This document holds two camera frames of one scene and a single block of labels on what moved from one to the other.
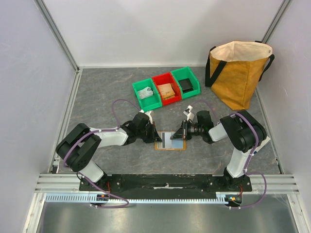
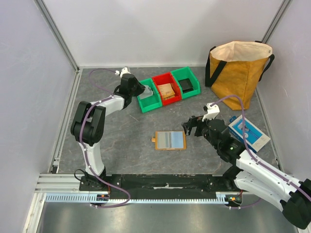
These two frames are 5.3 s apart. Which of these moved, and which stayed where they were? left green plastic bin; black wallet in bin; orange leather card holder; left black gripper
Moved: left black gripper
Stayed: orange leather card holder; black wallet in bin; left green plastic bin
